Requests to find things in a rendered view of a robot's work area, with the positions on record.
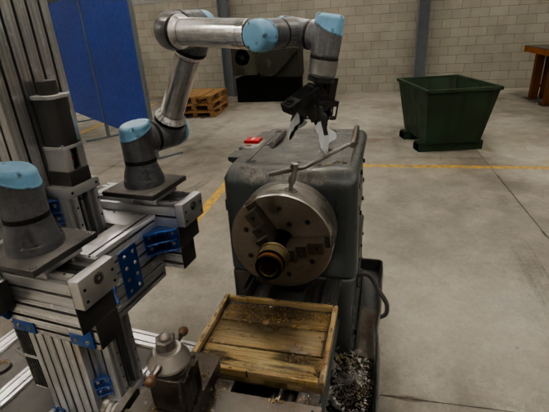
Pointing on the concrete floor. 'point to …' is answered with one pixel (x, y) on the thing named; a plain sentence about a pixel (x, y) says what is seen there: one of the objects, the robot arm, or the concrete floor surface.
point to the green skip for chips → (446, 111)
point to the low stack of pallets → (207, 101)
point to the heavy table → (539, 73)
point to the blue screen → (102, 61)
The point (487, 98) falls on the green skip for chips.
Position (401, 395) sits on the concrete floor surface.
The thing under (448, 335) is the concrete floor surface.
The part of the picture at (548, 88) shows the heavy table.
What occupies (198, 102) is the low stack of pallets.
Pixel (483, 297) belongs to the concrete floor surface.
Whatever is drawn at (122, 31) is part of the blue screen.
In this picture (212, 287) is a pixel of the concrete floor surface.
